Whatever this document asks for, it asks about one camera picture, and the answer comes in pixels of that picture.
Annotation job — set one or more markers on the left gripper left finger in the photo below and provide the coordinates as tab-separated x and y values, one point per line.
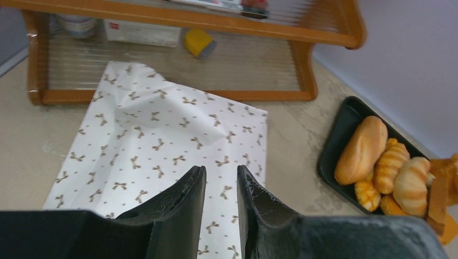
165	226

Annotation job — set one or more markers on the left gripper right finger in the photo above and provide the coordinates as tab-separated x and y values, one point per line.
271	229

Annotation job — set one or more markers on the patterned white paper bag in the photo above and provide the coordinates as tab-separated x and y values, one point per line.
142	133

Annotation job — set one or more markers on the braided fake bread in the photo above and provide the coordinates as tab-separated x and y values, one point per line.
365	192

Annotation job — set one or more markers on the long fake bread loaf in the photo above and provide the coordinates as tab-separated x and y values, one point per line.
363	150

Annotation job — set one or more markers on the black plastic tray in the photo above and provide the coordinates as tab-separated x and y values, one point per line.
350	114

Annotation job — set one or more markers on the small striped fake bread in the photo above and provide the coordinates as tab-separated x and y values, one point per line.
410	186

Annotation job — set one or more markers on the fake croissant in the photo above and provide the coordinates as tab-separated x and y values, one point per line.
388	167

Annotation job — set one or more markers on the fake bread slice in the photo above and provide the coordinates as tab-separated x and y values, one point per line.
437	206

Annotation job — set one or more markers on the round fake bread roll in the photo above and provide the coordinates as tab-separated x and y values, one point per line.
450	228

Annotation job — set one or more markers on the orange wooden rack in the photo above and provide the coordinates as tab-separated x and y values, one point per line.
303	24

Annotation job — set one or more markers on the yellow grey eraser block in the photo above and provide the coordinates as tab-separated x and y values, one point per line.
199	43

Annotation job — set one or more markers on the small white box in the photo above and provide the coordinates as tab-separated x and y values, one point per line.
141	33

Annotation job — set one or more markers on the blue lid jar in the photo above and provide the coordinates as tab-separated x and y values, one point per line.
79	27

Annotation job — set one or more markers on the pack of coloured markers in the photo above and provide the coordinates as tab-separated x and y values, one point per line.
248	8

